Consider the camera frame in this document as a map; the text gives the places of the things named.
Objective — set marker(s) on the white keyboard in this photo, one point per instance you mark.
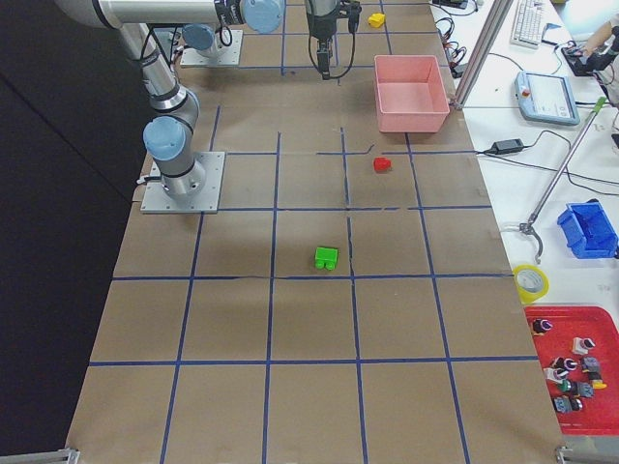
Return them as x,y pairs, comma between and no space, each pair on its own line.
527,27

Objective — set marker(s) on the red tray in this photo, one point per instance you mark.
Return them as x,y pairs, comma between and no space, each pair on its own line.
577,347

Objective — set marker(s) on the yellow tape roll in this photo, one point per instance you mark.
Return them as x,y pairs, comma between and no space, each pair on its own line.
531,283

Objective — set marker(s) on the blue storage bin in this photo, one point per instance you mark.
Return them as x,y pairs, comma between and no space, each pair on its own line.
588,231

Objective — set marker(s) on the pink plastic box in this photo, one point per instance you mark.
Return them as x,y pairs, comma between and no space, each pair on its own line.
409,94

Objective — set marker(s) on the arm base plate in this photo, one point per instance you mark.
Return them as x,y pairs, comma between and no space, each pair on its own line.
199,191
217,55

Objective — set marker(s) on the aluminium frame post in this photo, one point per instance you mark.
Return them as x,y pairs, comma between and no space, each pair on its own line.
494,21

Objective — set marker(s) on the green toy block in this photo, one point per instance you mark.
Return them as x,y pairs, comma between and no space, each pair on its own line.
326,258

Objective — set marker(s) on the person hand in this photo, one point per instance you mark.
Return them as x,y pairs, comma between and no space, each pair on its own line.
600,36

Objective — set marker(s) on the black power adapter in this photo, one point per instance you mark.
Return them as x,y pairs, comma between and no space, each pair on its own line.
507,146

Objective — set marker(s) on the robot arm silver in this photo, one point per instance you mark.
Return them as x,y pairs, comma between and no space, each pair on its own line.
203,36
168,137

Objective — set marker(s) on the black game controller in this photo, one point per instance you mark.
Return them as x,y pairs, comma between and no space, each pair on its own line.
582,65

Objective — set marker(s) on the robot teach pendant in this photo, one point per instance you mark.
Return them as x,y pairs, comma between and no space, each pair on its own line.
546,98

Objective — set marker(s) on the red toy block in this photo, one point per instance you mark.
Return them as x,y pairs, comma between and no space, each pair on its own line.
381,164

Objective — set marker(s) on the yellow toy block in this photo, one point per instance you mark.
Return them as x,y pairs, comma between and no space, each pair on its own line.
376,20

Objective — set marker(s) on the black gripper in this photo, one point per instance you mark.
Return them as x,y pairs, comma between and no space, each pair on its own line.
321,24

